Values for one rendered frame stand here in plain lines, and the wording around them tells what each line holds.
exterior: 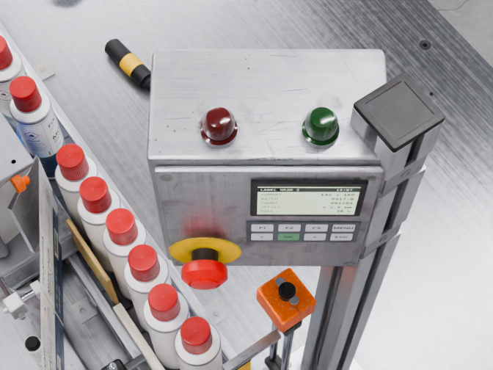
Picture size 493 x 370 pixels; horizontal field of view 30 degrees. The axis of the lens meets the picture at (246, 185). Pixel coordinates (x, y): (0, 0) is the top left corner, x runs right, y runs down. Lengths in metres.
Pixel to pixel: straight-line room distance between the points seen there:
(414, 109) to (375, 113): 0.03
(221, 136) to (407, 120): 0.12
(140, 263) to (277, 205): 0.38
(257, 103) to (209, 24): 0.84
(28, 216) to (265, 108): 0.55
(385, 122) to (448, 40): 0.89
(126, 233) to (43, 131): 0.22
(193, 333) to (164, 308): 0.04
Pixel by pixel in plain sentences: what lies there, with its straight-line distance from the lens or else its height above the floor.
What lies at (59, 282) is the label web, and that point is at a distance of 1.18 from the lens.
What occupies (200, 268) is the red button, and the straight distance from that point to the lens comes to 0.74.
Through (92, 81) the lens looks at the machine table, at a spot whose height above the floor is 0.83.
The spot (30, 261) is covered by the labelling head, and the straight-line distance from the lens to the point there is 1.21.
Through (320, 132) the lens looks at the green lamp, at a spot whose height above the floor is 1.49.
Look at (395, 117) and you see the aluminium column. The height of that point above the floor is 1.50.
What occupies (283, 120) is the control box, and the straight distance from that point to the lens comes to 0.64.
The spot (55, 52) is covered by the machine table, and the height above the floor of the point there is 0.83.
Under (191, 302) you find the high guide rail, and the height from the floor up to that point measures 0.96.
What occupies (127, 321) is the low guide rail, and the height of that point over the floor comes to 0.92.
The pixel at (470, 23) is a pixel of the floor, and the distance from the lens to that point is 2.59.
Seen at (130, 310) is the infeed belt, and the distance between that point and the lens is 1.22.
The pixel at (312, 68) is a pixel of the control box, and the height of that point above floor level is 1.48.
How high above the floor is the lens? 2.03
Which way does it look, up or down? 64 degrees down
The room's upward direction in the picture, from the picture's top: straight up
